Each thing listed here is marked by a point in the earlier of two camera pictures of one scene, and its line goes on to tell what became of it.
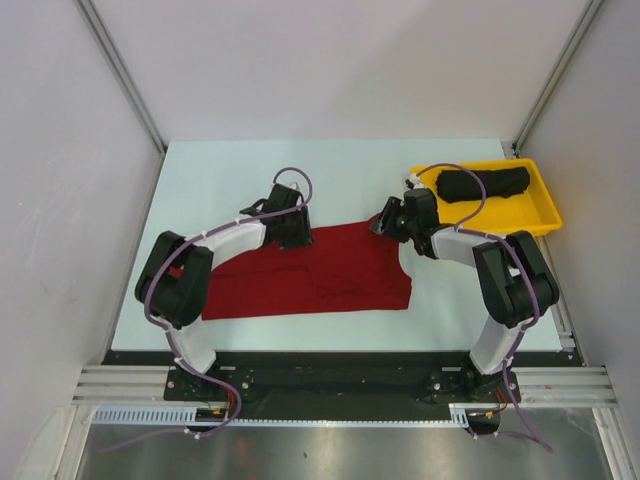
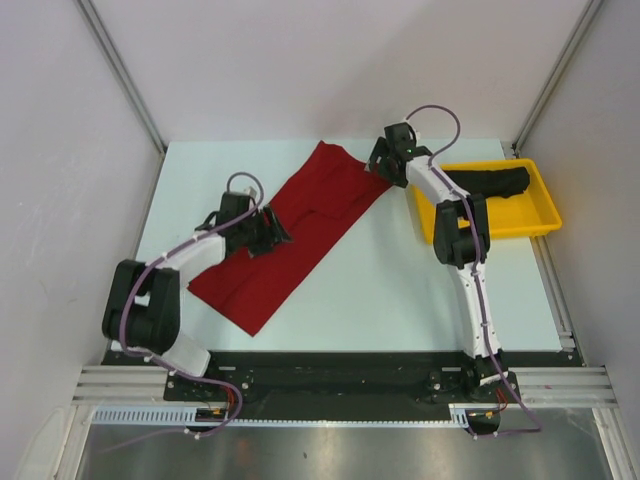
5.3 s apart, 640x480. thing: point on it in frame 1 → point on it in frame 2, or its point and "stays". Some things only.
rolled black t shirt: (460, 185) stays
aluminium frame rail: (541, 387) stays
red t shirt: (360, 266) → (316, 207)
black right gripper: (384, 224) → (381, 149)
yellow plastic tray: (531, 210) stays
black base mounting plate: (342, 377) stays
